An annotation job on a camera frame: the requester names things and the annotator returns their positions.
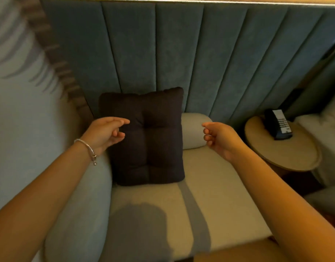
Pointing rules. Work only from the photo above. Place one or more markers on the person's left hand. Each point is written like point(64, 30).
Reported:
point(99, 133)

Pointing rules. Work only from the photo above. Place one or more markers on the person's right hand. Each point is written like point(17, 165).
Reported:
point(222, 140)

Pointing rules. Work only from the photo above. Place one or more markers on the person's left fingers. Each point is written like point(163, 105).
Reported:
point(117, 122)

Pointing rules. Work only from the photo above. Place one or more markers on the person's right fingers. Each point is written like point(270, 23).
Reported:
point(209, 134)

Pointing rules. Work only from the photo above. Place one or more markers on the person's right forearm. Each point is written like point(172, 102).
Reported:
point(287, 210)

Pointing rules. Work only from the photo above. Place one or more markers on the person's left forearm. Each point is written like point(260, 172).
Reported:
point(39, 204)

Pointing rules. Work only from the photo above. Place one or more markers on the dark tufted cushion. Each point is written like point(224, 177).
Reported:
point(144, 139)

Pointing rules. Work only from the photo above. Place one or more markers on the beige upholstered armchair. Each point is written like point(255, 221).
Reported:
point(227, 193)

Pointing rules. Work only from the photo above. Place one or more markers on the black desk telephone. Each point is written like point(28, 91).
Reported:
point(279, 124)

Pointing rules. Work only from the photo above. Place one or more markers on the round beige side table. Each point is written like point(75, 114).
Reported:
point(290, 152)

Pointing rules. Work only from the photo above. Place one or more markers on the white bed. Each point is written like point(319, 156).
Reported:
point(325, 139)

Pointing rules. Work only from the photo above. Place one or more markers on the light strip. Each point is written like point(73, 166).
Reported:
point(183, 0)

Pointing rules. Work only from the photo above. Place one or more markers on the blue padded wall panel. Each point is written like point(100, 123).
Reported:
point(183, 51)

